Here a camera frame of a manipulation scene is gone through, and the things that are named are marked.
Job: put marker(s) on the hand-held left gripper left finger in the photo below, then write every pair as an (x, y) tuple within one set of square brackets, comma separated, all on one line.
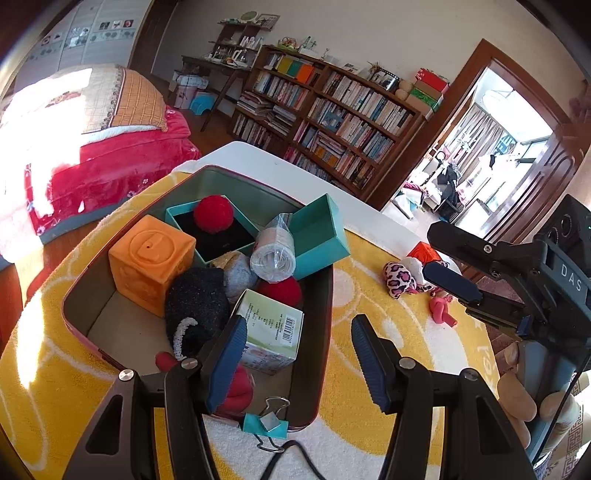
[(226, 364)]

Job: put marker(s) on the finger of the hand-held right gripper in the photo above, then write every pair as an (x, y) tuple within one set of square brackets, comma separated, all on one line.
[(450, 281), (461, 240)]

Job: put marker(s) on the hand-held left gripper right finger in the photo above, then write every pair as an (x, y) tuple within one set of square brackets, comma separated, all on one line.
[(371, 369)]

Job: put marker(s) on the pink rubber knot toy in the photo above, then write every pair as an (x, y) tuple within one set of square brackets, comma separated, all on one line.
[(438, 311)]

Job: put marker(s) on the red-orange embossed cube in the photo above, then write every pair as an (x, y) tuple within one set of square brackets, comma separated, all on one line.
[(422, 253)]

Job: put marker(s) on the white green carton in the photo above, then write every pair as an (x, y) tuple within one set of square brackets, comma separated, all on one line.
[(268, 323)]

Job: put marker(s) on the black fuzzy sock ball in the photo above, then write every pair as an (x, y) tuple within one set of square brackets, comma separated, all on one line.
[(194, 300)]

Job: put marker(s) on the grey sock ball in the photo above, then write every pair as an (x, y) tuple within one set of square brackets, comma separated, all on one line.
[(240, 277)]

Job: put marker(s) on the small red ball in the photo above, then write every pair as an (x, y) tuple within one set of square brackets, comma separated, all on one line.
[(281, 290)]

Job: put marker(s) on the red tin container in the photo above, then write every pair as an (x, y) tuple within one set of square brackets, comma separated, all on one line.
[(115, 323)]

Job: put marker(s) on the zip bag with roll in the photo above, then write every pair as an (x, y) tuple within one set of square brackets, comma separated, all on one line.
[(272, 254)]

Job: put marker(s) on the red pom-pom ball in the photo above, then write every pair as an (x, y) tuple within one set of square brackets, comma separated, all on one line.
[(213, 212)]

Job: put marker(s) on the person's right hand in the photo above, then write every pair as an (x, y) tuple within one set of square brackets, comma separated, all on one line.
[(517, 397)]

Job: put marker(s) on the black clothes pile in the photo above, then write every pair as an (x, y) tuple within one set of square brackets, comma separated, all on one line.
[(448, 184)]

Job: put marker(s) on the binder clip with teal tag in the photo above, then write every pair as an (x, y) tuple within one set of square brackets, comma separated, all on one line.
[(270, 424)]

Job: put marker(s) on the yellow white patterned towel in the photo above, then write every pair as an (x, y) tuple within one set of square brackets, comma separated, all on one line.
[(360, 295)]

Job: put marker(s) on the wooden bookshelf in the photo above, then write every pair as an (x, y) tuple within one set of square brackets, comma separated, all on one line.
[(401, 152)]

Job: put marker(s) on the carved wooden door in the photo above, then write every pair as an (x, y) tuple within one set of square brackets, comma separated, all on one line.
[(549, 170)]

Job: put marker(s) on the teal box with black insert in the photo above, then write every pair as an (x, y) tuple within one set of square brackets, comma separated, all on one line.
[(217, 244)]

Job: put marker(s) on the light orange embossed cube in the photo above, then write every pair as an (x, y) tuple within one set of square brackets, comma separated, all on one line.
[(147, 263)]

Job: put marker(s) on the green gift box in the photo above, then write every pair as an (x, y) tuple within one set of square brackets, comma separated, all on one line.
[(425, 98)]

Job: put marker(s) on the mauve patterned cloth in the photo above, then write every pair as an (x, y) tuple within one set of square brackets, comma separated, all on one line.
[(570, 438)]

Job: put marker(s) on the red gift box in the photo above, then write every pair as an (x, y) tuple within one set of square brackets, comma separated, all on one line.
[(431, 81)]

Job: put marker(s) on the rows of books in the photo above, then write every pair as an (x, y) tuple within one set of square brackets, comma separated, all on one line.
[(351, 97)]

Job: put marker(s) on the bed with red blanket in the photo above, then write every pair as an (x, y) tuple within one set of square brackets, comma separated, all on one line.
[(115, 161)]

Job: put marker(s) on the blue plastic stool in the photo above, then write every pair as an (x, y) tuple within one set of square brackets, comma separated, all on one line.
[(202, 102)]

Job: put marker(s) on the white plastic bin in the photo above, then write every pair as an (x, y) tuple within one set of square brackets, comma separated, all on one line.
[(187, 94)]

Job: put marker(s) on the orange plaid pillow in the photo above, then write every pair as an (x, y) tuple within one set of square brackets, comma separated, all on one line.
[(134, 101)]

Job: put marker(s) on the wooden desk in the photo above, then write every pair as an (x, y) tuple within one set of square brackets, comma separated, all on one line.
[(203, 62)]

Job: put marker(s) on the wooden desktop shelf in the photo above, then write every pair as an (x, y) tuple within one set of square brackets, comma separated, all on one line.
[(231, 27)]

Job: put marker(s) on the cream floral quilt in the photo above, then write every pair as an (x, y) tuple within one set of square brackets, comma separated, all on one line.
[(46, 101)]

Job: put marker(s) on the dark wooden door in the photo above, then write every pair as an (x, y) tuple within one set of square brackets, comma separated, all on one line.
[(152, 41)]

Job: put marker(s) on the white wardrobe with pictures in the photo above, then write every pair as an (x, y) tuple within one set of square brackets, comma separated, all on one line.
[(83, 32)]

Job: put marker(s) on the wooden door frame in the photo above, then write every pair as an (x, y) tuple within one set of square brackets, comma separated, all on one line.
[(461, 78)]

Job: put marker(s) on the black photo frame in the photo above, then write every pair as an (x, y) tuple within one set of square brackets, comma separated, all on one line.
[(385, 79)]

